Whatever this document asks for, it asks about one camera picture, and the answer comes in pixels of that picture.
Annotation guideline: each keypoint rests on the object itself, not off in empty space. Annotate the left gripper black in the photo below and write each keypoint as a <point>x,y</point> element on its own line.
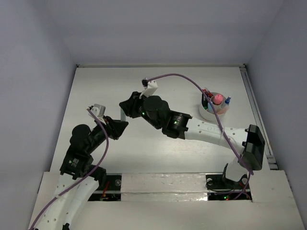
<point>111,127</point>

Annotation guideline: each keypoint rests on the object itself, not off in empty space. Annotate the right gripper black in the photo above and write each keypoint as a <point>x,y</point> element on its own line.
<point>130,106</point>

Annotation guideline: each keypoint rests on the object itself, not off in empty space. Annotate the green highlighter marker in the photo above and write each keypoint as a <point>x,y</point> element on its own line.
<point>122,115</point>

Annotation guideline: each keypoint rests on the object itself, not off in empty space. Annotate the black green highlighter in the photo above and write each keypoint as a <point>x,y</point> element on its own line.
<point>204,102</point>

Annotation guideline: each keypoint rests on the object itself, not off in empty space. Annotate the red gel pen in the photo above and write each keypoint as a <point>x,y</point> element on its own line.
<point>207,92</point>

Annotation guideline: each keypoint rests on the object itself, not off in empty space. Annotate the blue highlighter marker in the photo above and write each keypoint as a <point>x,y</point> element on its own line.
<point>210,108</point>

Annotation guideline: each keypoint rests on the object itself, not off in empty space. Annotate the orange highlighter marker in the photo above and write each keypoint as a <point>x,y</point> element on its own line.
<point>223,110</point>

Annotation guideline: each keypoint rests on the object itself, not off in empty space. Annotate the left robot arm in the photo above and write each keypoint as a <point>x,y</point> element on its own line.
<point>78,176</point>

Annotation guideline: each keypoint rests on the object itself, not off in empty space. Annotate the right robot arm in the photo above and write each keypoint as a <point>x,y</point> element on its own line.
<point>248,143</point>

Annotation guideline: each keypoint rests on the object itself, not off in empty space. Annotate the white round container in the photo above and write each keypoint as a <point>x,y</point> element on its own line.
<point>208,116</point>

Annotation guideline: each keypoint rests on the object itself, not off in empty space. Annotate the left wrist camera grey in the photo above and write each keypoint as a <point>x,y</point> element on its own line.
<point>98,110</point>

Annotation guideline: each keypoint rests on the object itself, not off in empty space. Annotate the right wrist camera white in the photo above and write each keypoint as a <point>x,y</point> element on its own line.
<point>150,86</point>

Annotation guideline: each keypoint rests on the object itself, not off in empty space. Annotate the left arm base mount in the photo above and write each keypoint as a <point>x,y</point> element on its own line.
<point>111,191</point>

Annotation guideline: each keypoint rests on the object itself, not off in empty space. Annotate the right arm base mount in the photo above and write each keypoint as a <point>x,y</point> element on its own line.
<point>222,189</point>

